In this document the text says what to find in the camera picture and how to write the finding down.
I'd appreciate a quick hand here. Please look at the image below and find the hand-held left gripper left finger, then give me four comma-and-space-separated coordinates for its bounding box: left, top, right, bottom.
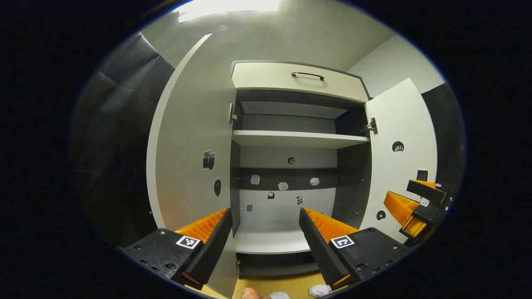
118, 208, 233, 290

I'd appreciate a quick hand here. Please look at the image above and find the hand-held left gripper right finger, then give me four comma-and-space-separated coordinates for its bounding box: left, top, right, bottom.
298, 207, 412, 290

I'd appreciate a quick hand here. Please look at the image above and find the white and grey shoe cabinet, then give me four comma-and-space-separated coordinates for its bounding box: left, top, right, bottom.
146, 33, 438, 299

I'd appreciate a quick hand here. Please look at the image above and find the white cabinet shelf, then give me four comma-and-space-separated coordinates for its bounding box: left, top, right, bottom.
232, 130, 370, 149

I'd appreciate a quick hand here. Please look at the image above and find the beige cabinet drawer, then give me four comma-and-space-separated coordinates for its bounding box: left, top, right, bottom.
231, 61, 369, 103

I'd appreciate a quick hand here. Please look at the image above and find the black backdrop cloth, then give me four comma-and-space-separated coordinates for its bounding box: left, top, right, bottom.
71, 33, 175, 250
421, 83, 466, 196

